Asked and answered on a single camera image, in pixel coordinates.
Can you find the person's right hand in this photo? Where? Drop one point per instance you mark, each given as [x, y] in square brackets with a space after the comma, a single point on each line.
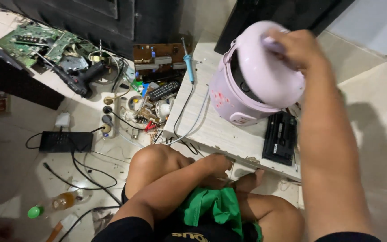
[299, 50]

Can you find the person's left hand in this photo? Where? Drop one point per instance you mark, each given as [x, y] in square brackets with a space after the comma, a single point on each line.
[215, 169]

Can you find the person's left fingers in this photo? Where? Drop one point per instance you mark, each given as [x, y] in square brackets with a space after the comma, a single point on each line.
[225, 164]

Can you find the person's right fingers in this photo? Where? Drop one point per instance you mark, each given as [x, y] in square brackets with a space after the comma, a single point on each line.
[275, 40]

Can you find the pink rice cooker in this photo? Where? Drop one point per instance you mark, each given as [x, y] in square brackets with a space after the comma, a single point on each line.
[254, 80]

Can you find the black flat screen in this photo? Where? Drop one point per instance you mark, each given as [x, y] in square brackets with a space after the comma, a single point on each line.
[244, 20]

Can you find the green cloth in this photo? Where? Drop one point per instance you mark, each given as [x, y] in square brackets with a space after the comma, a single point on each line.
[213, 205]

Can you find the black car stereo unit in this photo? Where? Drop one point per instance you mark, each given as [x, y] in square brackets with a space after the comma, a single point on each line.
[280, 139]

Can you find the heap of electronic parts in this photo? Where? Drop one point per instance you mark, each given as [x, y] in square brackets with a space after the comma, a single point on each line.
[153, 112]

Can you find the blue soldering iron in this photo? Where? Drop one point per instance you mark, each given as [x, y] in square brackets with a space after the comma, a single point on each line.
[188, 65]

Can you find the black remote control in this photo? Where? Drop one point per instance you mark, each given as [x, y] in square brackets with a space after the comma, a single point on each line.
[164, 90]

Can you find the person's black shorts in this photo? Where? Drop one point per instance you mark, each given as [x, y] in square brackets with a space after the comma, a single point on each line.
[139, 232]

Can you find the white power strip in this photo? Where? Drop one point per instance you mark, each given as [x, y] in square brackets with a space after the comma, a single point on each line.
[109, 116]

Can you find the brown circuit board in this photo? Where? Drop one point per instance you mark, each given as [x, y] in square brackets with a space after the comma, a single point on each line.
[146, 53]

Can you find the black set-top box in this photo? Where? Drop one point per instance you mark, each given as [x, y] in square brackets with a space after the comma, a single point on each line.
[66, 141]

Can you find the clear bottle with green cap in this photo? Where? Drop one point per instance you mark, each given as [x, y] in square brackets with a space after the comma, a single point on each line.
[62, 201]

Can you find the white power adapter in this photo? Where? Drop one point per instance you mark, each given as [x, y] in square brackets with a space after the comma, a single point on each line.
[62, 120]

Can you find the black power drill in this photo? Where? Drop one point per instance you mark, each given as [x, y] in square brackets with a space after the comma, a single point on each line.
[76, 80]

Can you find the silver metal module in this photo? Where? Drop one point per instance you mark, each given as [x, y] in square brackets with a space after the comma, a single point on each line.
[73, 64]

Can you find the small green circuit board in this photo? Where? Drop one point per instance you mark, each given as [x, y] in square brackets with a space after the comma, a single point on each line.
[64, 43]

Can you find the small brown box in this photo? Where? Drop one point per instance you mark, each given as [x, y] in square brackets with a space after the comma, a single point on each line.
[0, 102]

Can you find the large green circuit board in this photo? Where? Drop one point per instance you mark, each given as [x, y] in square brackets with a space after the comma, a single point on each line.
[22, 45]

